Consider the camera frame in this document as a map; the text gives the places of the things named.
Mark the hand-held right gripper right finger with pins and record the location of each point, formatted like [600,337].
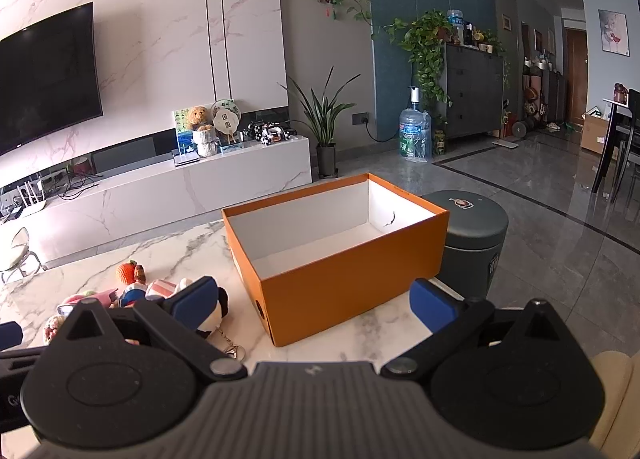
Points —
[430,301]

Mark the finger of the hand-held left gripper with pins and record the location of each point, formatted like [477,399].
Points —
[9,335]

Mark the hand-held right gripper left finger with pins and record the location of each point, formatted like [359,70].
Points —
[195,301]

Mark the blue white sailor plush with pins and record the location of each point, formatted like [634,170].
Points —
[134,295]

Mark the red strawberry plush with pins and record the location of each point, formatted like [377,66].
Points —
[127,272]

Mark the orange cardboard box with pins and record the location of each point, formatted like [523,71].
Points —
[350,279]

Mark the pink fabric pouch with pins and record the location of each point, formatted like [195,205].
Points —
[95,298]

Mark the round patterned toy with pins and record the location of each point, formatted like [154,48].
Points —
[51,331]

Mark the dark green trash bin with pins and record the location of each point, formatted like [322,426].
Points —
[475,249]

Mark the white metal stool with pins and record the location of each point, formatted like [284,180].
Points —
[17,251]

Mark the white marble TV cabinet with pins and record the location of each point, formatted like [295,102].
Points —
[150,199]

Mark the white router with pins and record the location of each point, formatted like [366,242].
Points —
[32,201]

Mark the grey laptop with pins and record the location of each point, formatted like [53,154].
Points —
[185,158]

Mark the white wrapped flower pot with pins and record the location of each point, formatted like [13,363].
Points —
[206,143]

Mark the green tin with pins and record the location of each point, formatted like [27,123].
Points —
[439,142]

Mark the small blue painting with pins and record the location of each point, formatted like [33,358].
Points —
[182,140]

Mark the blue water jug with pump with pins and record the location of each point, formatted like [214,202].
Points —
[414,134]

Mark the red pot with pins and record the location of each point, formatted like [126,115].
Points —
[83,167]

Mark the white floor scale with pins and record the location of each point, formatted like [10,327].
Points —
[507,142]

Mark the long-leaf potted plant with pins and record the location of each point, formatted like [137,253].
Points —
[325,151]

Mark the black white toy car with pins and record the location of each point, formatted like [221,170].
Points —
[270,133]

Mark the round paper fan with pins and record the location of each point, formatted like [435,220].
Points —
[226,119]

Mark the brown teddy bear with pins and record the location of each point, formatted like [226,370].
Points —
[197,115]

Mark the beige cushion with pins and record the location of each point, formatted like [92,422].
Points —
[617,389]

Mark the dark grey drawer cabinet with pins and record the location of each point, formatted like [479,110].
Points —
[472,89]

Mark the hallway storage shelf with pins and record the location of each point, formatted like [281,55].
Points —
[542,99]

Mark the brown cardboard carton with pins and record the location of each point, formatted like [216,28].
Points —
[594,136]

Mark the dark dining table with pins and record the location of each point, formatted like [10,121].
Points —
[612,136]

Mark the trailing pothos plant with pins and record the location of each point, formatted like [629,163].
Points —
[425,44]

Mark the black television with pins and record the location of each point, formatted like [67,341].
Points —
[45,79]

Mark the brown wooden door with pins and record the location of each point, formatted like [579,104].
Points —
[576,79]

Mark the clear water bottle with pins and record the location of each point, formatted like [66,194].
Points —
[456,21]

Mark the grey wall socket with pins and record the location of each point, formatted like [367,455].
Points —
[360,118]

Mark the small wall frame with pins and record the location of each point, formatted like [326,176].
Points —
[506,22]

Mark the pale wall art print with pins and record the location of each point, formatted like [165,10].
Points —
[612,31]

